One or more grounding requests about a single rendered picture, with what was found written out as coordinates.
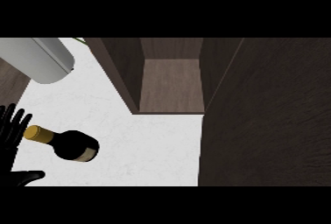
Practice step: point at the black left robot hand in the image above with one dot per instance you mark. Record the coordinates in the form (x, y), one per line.
(12, 131)

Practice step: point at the dark wine bottle gold cap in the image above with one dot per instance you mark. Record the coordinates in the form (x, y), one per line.
(73, 147)

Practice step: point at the brown wooden cabinet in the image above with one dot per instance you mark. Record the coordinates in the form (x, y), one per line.
(170, 87)

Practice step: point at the dark brown cabinet door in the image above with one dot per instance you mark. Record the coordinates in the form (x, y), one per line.
(266, 116)

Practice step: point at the green leaf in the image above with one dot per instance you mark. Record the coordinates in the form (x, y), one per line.
(80, 40)

